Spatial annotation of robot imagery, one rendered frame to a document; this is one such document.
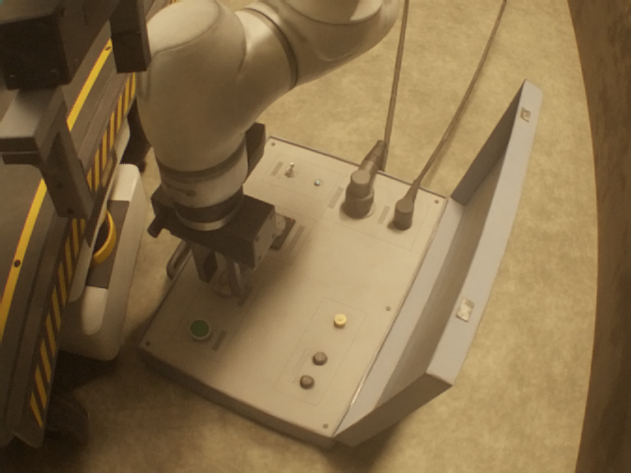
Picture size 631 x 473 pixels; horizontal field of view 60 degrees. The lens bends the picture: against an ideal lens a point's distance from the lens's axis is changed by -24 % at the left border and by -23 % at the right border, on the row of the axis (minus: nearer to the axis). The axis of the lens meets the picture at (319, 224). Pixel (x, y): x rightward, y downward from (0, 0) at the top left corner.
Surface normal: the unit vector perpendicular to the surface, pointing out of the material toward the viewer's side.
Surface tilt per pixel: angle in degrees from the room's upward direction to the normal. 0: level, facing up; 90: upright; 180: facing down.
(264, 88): 88
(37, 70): 90
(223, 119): 91
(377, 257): 0
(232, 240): 90
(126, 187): 0
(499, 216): 15
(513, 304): 0
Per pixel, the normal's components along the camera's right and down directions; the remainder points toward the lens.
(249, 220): 0.00, -0.59
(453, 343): 0.23, -0.49
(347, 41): 0.59, 0.74
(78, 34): 1.00, 0.07
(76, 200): -0.08, 0.80
